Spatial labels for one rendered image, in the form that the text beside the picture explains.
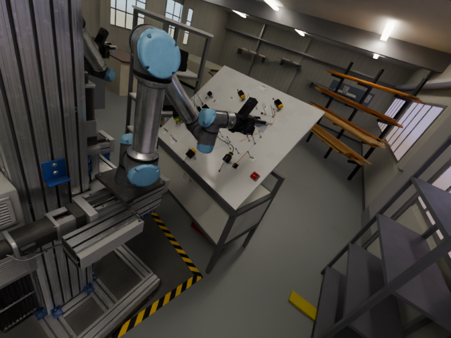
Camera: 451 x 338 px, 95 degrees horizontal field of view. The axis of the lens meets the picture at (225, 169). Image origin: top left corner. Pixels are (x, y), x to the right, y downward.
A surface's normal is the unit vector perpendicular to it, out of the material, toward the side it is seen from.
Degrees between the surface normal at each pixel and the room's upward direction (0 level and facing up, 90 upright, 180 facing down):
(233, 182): 48
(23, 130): 90
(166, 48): 82
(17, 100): 90
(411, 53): 90
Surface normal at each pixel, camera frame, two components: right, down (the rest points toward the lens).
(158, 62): 0.53, 0.47
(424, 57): -0.52, 0.30
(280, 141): -0.31, -0.41
